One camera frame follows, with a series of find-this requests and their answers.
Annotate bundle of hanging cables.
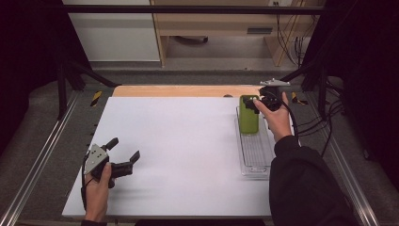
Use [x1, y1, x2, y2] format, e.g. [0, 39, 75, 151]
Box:
[273, 1, 310, 68]

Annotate wooden desk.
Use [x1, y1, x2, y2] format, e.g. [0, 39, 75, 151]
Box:
[150, 0, 321, 68]

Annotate person's right hand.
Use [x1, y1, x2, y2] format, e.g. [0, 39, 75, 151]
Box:
[253, 91, 295, 143]

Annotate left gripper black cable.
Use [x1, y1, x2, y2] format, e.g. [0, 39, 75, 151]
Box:
[80, 153, 95, 211]

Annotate black floor cables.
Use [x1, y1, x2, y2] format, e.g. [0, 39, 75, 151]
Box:
[296, 77, 347, 158]

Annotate grey desk label plate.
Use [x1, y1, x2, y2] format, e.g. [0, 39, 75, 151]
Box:
[247, 27, 274, 35]

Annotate black curtain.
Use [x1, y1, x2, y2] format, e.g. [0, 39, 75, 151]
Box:
[0, 0, 92, 156]
[300, 0, 399, 189]

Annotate person's left hand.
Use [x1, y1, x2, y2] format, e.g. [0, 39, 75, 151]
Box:
[84, 162, 113, 223]

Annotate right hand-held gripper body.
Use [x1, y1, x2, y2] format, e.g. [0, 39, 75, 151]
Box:
[258, 78, 291, 113]

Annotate aluminium rail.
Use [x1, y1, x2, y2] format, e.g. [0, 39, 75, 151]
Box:
[324, 135, 381, 226]
[0, 89, 81, 226]

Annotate yellow clamp left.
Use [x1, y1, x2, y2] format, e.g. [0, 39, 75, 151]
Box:
[90, 90, 104, 107]

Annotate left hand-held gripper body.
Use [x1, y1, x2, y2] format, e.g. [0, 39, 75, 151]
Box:
[83, 143, 135, 189]

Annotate yellow clamp right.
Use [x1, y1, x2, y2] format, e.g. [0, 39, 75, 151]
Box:
[291, 91, 309, 106]

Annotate black frame bar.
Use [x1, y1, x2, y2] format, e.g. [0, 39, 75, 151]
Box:
[60, 4, 326, 16]

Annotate white table mat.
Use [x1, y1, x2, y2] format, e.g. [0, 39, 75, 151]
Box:
[61, 96, 283, 218]

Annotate clear plastic tray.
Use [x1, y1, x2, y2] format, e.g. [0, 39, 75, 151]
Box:
[234, 105, 277, 181]

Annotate white cabinet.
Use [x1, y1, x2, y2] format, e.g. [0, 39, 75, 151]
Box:
[61, 0, 161, 62]

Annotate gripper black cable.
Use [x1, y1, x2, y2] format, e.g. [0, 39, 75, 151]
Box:
[80, 153, 95, 211]
[281, 99, 301, 146]

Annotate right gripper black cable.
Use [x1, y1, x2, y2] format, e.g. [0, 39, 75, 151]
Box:
[281, 99, 301, 146]

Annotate black metal stand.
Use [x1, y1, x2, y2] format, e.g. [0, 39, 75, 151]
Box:
[56, 58, 120, 121]
[279, 58, 329, 118]

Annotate yellow clamp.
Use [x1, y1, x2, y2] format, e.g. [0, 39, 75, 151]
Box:
[90, 90, 104, 107]
[291, 91, 309, 106]

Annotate green phone case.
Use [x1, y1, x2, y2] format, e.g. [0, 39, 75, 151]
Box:
[238, 94, 261, 136]

